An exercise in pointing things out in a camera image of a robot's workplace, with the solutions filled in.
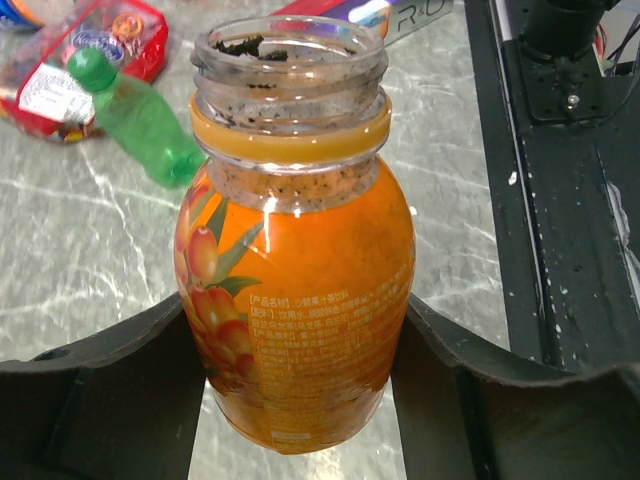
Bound green plastic bottle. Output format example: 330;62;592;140
67;48;205;188

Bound red flat box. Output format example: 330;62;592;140
273;0;344;16

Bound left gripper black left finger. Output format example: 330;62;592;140
1;294;205;479

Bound orange juice bottle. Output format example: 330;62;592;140
174;15;415;455

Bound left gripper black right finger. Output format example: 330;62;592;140
392;298;639;479

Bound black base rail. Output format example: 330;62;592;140
465;1;639;372

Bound red snack bag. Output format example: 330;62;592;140
1;1;169;143

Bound purple chocolate bar box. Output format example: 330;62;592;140
339;0;456;49

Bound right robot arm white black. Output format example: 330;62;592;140
519;0;618;60

